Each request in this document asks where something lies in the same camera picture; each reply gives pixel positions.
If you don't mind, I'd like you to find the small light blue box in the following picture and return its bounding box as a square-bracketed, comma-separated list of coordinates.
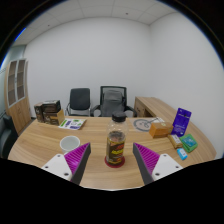
[176, 147, 189, 161]

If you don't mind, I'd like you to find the black mesh office chair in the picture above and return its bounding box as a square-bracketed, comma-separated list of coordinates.
[90, 85, 138, 118]

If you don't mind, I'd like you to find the black padded office chair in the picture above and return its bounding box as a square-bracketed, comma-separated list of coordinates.
[64, 87, 92, 117]

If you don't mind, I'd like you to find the black armchair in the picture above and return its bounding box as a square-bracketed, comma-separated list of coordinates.
[0, 114, 19, 159]

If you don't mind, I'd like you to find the white mug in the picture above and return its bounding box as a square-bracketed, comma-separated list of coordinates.
[59, 135, 82, 155]

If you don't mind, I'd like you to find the white green purple leaflet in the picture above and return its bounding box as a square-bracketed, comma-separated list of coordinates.
[58, 117, 87, 131]

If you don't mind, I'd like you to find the clear black-capped drink bottle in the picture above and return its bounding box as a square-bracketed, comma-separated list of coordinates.
[104, 111, 130, 167]

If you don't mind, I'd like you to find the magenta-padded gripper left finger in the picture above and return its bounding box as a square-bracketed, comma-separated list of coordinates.
[41, 142, 92, 186]

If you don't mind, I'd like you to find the wooden side desk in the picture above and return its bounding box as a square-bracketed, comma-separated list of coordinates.
[133, 96, 181, 118]

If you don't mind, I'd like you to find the small tan packet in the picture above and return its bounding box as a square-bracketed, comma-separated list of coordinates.
[167, 133, 184, 150]

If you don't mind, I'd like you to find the wooden glass-door shelf cabinet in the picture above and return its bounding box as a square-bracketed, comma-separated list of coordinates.
[3, 58, 33, 134]

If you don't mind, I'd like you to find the large dark brown box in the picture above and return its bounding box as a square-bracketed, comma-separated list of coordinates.
[40, 99, 62, 125]

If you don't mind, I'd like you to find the green flat box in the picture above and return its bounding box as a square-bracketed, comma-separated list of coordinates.
[179, 133, 199, 154]

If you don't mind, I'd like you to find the orange wooden box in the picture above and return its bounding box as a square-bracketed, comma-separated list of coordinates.
[148, 121, 174, 139]

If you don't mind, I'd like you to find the tan cardboard box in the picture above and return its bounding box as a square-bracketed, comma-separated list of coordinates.
[48, 109, 66, 127]

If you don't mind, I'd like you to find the small dark brown box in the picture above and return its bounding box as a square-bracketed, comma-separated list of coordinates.
[33, 102, 45, 123]

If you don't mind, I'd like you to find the purple standing card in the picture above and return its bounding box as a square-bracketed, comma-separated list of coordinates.
[170, 107, 193, 138]

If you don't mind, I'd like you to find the round grey printed mat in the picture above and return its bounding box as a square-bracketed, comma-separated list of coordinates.
[132, 117, 161, 133]

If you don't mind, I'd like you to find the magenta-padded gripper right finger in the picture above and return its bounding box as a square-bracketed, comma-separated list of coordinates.
[131, 142, 183, 186]

